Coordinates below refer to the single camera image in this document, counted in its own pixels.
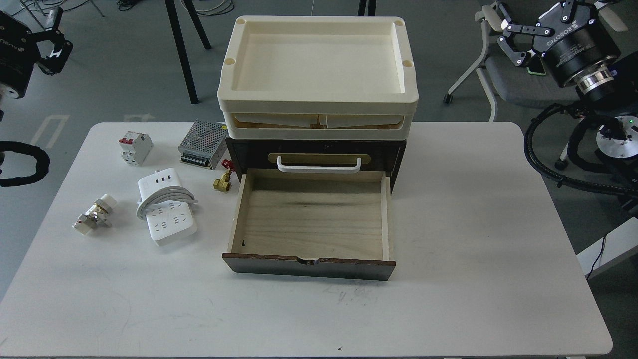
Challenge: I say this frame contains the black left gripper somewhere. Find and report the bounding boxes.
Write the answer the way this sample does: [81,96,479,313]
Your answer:
[0,11,73,99]

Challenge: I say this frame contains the white power strip with cable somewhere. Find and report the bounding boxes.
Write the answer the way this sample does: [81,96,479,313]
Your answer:
[136,168,198,246]

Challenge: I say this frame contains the brass valve red handle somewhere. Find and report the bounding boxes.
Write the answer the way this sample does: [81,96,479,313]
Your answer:
[213,159,235,193]

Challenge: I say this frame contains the white circuit breaker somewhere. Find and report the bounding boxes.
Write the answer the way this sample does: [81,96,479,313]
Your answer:
[118,131,153,166]

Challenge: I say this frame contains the open wooden drawer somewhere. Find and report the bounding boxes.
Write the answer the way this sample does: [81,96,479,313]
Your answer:
[222,169,396,280]

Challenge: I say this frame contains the metal power supply unit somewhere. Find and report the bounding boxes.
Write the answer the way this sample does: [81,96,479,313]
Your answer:
[178,120,228,170]

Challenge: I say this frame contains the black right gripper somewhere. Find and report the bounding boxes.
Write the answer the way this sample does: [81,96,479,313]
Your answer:
[498,0,621,89]

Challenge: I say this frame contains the grey office chair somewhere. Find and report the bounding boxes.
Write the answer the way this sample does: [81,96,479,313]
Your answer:
[444,0,628,120]

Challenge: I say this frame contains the black table legs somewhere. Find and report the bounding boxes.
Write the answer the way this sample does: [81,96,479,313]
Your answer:
[164,0,212,105]

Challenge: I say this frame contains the green smartphone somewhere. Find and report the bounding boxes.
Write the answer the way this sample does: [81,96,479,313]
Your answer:
[526,58,547,76]

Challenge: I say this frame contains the cream plastic tray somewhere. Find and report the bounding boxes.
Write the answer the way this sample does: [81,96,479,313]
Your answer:
[217,16,419,141]

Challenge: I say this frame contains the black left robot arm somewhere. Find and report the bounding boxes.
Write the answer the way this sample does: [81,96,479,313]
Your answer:
[0,6,73,187]

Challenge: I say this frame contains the white drawer handle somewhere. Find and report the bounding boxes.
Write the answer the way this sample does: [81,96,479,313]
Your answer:
[276,156,362,174]

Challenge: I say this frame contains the beige metal pipe fitting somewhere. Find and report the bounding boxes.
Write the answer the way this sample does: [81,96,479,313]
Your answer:
[72,194,118,235]

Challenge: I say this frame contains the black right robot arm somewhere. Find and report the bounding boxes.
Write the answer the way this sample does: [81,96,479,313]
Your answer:
[494,0,638,217]

